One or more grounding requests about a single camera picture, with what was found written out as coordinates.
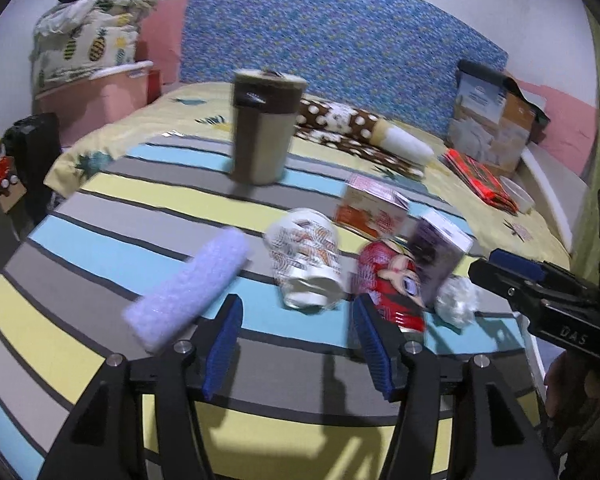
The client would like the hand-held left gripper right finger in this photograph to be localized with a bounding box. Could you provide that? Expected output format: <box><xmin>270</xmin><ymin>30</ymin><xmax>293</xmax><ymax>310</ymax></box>
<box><xmin>352</xmin><ymin>294</ymin><xmax>556</xmax><ymax>480</ymax></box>

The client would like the black suitcase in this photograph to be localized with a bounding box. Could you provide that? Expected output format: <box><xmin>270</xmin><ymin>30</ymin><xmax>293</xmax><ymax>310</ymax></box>
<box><xmin>2</xmin><ymin>112</ymin><xmax>61</xmax><ymax>231</ymax></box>

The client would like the red plaid cloth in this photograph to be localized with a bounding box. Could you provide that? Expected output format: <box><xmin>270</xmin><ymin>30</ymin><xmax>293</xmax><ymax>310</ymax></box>
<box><xmin>440</xmin><ymin>149</ymin><xmax>521</xmax><ymax>217</ymax></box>

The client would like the patterned paper cup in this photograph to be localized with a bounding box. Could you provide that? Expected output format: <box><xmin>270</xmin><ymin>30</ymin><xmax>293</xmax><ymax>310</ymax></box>
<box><xmin>263</xmin><ymin>208</ymin><xmax>343</xmax><ymax>311</ymax></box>

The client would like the yellow pineapple bed sheet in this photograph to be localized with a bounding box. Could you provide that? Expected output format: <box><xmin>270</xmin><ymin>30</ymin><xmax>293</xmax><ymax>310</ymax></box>
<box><xmin>45</xmin><ymin>81</ymin><xmax>573</xmax><ymax>261</ymax></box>

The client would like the white bed frame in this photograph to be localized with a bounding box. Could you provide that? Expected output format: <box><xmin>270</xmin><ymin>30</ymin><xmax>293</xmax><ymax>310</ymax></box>
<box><xmin>517</xmin><ymin>142</ymin><xmax>593</xmax><ymax>261</ymax></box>

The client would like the red cartoon print can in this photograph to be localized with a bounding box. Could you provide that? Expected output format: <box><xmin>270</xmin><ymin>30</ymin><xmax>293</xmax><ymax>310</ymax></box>
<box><xmin>356</xmin><ymin>239</ymin><xmax>427</xmax><ymax>333</ymax></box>

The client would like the clear plastic container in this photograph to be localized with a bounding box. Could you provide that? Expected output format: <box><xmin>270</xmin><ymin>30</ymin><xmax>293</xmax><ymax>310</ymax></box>
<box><xmin>497</xmin><ymin>176</ymin><xmax>536</xmax><ymax>212</ymax></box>

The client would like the orange drink carton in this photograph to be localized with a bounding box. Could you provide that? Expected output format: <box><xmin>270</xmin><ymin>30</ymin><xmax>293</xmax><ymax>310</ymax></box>
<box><xmin>334</xmin><ymin>172</ymin><xmax>411</xmax><ymax>238</ymax></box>

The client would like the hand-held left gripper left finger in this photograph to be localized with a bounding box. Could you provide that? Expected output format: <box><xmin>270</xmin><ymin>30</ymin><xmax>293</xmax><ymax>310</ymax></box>
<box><xmin>37</xmin><ymin>294</ymin><xmax>244</xmax><ymax>480</ymax></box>

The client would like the brown and cream tumbler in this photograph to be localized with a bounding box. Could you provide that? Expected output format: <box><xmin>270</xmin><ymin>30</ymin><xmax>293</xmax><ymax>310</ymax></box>
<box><xmin>228</xmin><ymin>67</ymin><xmax>306</xmax><ymax>185</ymax></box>

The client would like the cardboard quilt box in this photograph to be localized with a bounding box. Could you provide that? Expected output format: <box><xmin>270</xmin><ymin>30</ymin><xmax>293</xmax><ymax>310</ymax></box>
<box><xmin>446</xmin><ymin>59</ymin><xmax>538</xmax><ymax>178</ymax></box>

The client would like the pineapple print quilt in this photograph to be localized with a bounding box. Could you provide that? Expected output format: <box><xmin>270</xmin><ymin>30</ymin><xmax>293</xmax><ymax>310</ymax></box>
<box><xmin>31</xmin><ymin>0</ymin><xmax>163</xmax><ymax>96</ymax></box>

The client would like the pink storage box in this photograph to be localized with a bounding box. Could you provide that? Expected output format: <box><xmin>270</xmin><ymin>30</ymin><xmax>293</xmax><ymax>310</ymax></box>
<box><xmin>35</xmin><ymin>60</ymin><xmax>155</xmax><ymax>146</ymax></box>

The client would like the white tissue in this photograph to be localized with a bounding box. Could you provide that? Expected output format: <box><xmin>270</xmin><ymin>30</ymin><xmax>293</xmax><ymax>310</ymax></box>
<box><xmin>434</xmin><ymin>275</ymin><xmax>481</xmax><ymax>330</ymax></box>

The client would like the small purple foam sleeve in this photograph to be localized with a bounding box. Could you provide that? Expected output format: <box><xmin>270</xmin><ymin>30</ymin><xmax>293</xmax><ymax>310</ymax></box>
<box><xmin>121</xmin><ymin>226</ymin><xmax>252</xmax><ymax>356</ymax></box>

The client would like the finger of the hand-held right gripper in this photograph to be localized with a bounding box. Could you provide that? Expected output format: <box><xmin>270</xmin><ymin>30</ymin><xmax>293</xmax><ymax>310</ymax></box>
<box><xmin>487</xmin><ymin>248</ymin><xmax>551</xmax><ymax>283</ymax></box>
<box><xmin>467</xmin><ymin>258</ymin><xmax>531</xmax><ymax>313</ymax></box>

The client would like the purple drink carton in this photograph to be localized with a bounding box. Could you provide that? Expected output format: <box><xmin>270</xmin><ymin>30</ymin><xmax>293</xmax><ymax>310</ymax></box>
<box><xmin>405</xmin><ymin>208</ymin><xmax>475</xmax><ymax>311</ymax></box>

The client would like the person's right hand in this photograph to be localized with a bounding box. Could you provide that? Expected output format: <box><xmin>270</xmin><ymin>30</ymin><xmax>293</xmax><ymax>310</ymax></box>
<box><xmin>544</xmin><ymin>352</ymin><xmax>600</xmax><ymax>480</ymax></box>

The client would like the blue floral headboard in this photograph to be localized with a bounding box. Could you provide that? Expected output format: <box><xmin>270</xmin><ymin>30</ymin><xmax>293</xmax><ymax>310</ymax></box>
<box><xmin>180</xmin><ymin>0</ymin><xmax>510</xmax><ymax>136</ymax></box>

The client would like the red toy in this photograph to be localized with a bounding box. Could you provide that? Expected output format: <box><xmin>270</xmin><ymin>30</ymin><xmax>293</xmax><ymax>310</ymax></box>
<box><xmin>0</xmin><ymin>152</ymin><xmax>18</xmax><ymax>198</ymax></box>

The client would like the striped tablecloth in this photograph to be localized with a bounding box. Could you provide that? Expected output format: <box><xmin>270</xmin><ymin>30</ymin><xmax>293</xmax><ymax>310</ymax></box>
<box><xmin>0</xmin><ymin>130</ymin><xmax>536</xmax><ymax>480</ymax></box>

